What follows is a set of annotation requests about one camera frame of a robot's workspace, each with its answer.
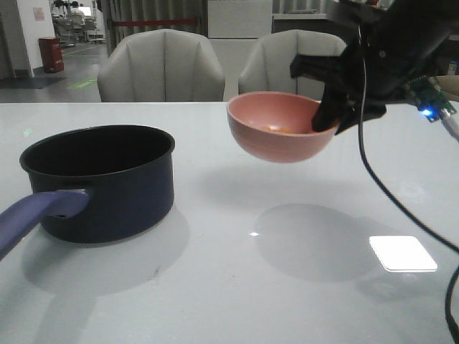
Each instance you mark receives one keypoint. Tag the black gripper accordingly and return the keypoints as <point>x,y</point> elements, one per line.
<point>391,47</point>

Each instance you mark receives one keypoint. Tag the pink bowl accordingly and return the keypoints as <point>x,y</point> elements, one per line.
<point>248,112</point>

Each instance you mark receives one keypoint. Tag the dark blue saucepan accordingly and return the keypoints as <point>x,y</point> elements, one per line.
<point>94,185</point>

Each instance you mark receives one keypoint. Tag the right grey upholstered chair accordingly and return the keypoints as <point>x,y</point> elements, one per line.
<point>268,65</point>

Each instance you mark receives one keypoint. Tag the grey upholstered chair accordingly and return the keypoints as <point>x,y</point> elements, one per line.
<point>165,65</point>
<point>268,65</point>

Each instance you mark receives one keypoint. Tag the green circuit board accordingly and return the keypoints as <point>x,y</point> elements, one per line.
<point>426,95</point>

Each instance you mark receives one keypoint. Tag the beige cushion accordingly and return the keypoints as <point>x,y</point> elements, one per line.
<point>449,85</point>

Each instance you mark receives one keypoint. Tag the white cabinet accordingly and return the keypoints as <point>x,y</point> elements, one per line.
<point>233,28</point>

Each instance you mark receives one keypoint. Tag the red barrier belt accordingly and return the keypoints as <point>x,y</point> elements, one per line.
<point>155,23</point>

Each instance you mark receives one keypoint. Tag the left grey upholstered chair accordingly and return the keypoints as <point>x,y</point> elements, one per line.
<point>165,65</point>

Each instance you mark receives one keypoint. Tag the red trash bin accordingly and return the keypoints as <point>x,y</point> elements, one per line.
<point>51,54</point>

